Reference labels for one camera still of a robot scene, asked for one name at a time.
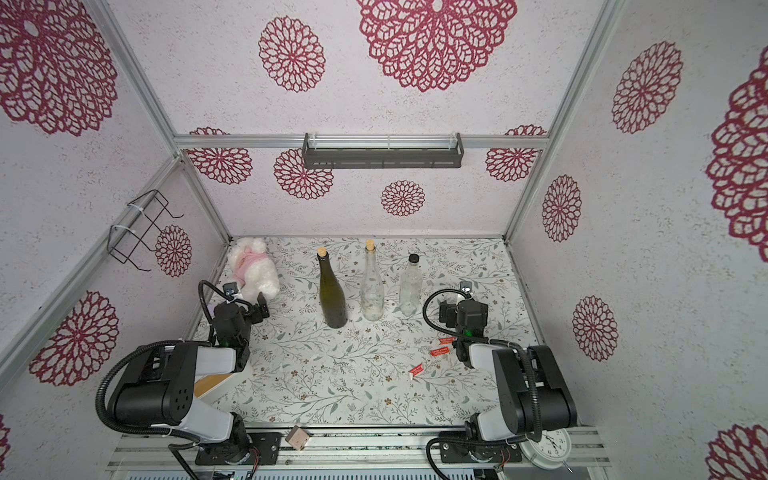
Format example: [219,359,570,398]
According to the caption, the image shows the red peeled label sticker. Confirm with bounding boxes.
[429,346,450,357]

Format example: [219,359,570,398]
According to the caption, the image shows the clear bottle with red label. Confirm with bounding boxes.
[399,253,423,317]

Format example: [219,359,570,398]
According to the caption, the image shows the tall clear corked bottle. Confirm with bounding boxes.
[360,240,384,321]

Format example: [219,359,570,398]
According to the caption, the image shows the dark green wine bottle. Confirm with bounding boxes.
[317,247,348,329]

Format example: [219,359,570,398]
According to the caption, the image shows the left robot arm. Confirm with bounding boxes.
[95,293,269,452]

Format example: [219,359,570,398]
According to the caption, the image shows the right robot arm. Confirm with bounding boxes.
[438,298,578,442]

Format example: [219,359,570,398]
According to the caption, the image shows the white plush toy pink shirt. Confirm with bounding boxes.
[228,237,280,303]

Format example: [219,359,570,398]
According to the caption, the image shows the small wooden block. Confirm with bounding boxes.
[285,425,311,451]

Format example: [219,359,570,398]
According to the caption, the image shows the white analog clock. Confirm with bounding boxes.
[519,429,572,470]

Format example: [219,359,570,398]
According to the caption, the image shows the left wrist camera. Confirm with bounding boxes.
[222,281,240,301]

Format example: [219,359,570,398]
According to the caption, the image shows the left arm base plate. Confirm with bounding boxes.
[195,432,282,466]

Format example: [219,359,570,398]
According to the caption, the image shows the black wire wall basket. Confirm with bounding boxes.
[106,189,184,273]

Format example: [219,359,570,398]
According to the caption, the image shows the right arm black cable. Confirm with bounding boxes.
[421,287,544,480]

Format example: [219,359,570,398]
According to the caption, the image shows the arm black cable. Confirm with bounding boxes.
[421,287,544,480]
[94,279,241,480]

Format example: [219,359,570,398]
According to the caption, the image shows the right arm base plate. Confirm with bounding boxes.
[438,431,523,464]

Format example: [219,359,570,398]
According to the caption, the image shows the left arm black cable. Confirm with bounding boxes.
[94,279,241,480]

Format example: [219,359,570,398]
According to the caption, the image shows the black wall shelf rack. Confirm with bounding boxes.
[301,133,465,170]

